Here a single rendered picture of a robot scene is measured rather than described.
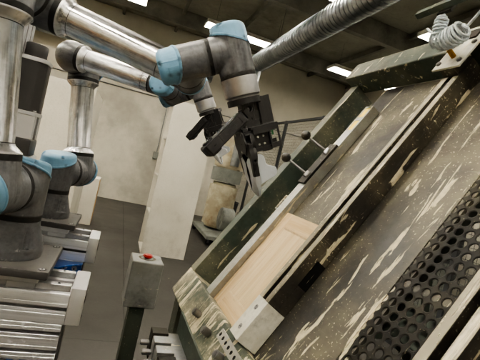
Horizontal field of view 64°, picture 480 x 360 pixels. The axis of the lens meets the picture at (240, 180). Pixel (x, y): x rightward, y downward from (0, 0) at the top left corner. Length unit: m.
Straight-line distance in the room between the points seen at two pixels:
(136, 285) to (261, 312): 0.63
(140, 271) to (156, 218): 3.60
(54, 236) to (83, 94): 0.55
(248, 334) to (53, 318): 0.48
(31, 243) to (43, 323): 0.19
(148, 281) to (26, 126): 0.71
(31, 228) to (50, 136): 2.57
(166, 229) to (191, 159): 0.98
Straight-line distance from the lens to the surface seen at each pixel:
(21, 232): 1.00
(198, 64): 0.79
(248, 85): 0.79
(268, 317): 1.08
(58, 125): 3.55
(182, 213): 5.15
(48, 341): 1.06
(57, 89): 3.57
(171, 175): 5.06
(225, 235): 1.62
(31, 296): 1.02
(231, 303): 1.30
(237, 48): 0.80
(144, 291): 1.56
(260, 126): 0.80
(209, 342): 1.21
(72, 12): 1.00
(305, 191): 1.45
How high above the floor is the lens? 1.35
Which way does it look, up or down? 1 degrees down
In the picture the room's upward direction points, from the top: 13 degrees clockwise
